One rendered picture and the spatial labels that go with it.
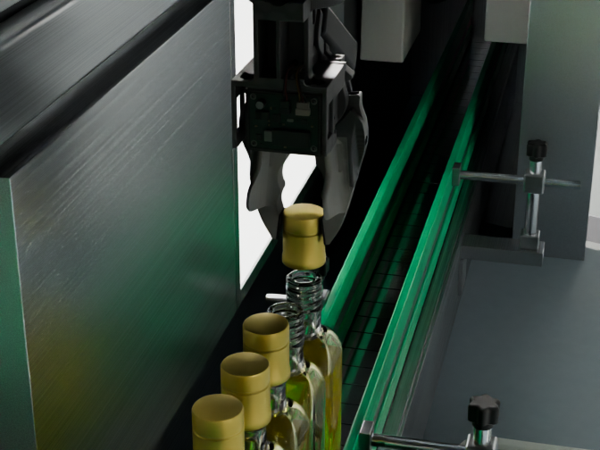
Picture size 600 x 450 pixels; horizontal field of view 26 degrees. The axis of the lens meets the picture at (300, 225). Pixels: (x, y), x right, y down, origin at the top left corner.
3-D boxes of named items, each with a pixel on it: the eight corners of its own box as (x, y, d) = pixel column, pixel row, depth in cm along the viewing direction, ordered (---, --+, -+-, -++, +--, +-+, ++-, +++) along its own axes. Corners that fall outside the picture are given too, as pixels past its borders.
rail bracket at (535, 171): (449, 279, 183) (457, 129, 174) (570, 291, 180) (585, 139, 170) (444, 294, 179) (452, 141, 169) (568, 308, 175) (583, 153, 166)
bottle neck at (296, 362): (271, 352, 104) (270, 298, 102) (308, 355, 103) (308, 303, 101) (262, 370, 101) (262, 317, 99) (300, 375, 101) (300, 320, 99)
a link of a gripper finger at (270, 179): (223, 253, 100) (238, 144, 96) (245, 222, 105) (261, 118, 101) (262, 263, 100) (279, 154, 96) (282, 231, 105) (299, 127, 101)
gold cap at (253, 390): (229, 401, 93) (227, 347, 91) (277, 407, 92) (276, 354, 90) (214, 428, 90) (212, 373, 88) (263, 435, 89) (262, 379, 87)
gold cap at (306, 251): (288, 249, 107) (287, 200, 105) (330, 254, 106) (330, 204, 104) (277, 267, 104) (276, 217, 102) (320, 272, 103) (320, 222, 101)
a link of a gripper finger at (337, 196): (310, 269, 99) (291, 155, 95) (328, 237, 104) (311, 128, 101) (349, 268, 98) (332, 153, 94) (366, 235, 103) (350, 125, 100)
